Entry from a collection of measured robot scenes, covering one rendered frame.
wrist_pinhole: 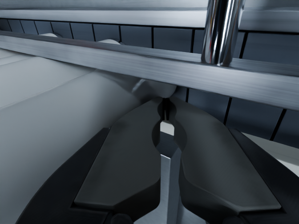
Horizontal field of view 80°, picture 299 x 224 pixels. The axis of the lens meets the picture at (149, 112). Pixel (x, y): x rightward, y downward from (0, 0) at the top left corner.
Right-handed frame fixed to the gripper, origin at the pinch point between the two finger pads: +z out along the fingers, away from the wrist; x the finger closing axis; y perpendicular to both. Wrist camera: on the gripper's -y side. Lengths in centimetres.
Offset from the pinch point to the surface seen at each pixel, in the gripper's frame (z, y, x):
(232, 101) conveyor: 3.0, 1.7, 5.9
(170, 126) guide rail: 1.9, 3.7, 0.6
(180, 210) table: 9.8, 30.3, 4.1
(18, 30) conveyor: 19.1, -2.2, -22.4
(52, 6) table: 21.9, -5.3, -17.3
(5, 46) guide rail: 4.4, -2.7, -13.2
